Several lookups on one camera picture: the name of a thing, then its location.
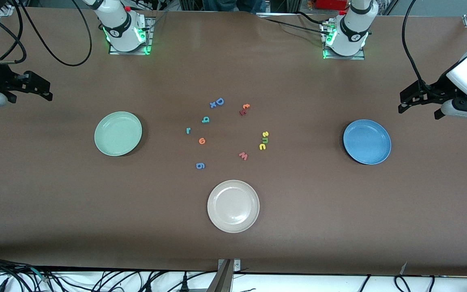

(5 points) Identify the black cable on table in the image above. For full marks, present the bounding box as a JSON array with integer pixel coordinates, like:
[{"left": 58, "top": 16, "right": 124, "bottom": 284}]
[
  {"left": 294, "top": 11, "right": 328, "bottom": 25},
  {"left": 256, "top": 14, "right": 326, "bottom": 34}
]

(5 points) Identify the blue plate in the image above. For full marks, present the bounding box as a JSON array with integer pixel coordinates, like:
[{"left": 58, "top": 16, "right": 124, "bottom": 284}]
[{"left": 343, "top": 119, "right": 392, "bottom": 165}]

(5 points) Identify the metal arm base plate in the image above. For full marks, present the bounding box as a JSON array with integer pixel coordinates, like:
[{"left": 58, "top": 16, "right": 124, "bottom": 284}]
[
  {"left": 109, "top": 16, "right": 155, "bottom": 55},
  {"left": 322, "top": 20, "right": 366, "bottom": 60}
]

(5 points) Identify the pale green plate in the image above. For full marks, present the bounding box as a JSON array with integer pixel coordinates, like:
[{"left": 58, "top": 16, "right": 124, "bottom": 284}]
[{"left": 94, "top": 111, "right": 143, "bottom": 157}]

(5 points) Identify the red background object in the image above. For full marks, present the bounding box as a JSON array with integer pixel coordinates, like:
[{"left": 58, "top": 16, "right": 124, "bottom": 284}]
[{"left": 315, "top": 0, "right": 349, "bottom": 11}]

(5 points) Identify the beige plate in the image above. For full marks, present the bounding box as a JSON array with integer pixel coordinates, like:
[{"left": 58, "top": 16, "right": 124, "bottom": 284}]
[{"left": 207, "top": 180, "right": 260, "bottom": 234}]

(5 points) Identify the brown table cover sheet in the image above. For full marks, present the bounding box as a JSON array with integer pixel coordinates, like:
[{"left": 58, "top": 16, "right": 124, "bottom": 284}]
[{"left": 0, "top": 7, "right": 467, "bottom": 277}]

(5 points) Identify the metal bracket plate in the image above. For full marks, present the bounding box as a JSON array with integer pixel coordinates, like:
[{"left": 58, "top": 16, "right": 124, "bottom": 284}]
[{"left": 217, "top": 259, "right": 241, "bottom": 272}]

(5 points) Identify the person in blue jeans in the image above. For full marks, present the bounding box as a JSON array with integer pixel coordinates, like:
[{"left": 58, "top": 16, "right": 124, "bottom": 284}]
[{"left": 202, "top": 0, "right": 267, "bottom": 14}]

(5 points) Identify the aluminium frame beam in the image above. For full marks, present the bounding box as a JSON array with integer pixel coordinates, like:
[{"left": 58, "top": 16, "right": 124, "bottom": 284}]
[{"left": 206, "top": 260, "right": 235, "bottom": 292}]

